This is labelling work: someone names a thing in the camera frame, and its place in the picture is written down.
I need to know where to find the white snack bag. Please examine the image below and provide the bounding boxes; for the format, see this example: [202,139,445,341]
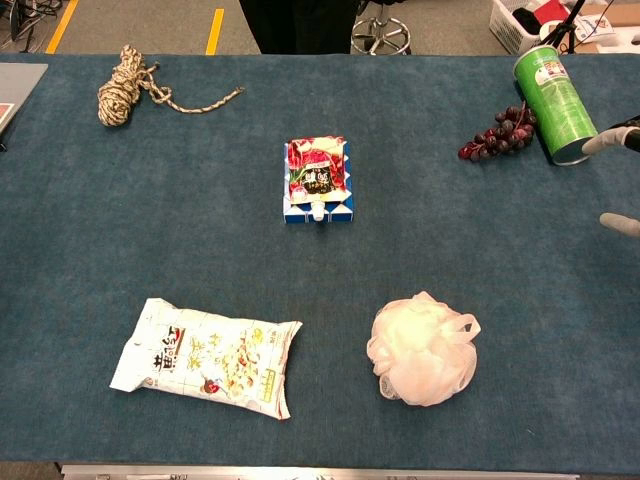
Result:
[109,297,304,421]

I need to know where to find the chrome stool base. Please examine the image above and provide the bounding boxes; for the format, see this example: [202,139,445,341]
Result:
[350,15,414,55]

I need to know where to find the aluminium table edge rail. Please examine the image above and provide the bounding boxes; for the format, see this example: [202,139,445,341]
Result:
[59,463,581,480]

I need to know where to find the white plastic basket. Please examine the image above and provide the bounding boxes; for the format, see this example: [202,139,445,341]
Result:
[488,0,571,55]

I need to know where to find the green chip can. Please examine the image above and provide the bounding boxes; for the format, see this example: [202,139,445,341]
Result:
[512,44,600,167]

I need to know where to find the dark red grape bunch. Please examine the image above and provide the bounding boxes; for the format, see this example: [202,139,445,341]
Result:
[457,101,538,163]

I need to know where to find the red spouted drink pouch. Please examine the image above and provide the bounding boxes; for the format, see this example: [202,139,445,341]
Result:
[285,135,348,223]

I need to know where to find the pink mesh bath sponge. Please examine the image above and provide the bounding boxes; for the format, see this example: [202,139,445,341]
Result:
[366,291,482,407]

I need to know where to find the beige coiled rope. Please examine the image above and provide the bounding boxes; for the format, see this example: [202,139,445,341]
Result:
[96,44,246,128]

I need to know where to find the black tripod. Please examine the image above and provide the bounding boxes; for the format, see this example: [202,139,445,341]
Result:
[539,0,587,54]

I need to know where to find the person in black trousers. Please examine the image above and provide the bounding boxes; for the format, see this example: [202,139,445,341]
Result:
[238,0,362,55]

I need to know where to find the blue white snake cube puzzle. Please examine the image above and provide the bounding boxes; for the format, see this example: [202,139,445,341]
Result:
[282,140,357,225]

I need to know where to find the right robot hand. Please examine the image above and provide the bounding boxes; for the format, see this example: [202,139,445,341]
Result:
[581,114,640,237]

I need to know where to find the blue table cloth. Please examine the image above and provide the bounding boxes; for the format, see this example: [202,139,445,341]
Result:
[0,52,640,475]

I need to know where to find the grey laptop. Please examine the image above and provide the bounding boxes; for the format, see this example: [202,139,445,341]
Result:
[0,62,50,152]

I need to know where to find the white cardboard box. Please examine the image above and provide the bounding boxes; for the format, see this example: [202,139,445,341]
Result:
[572,3,640,55]

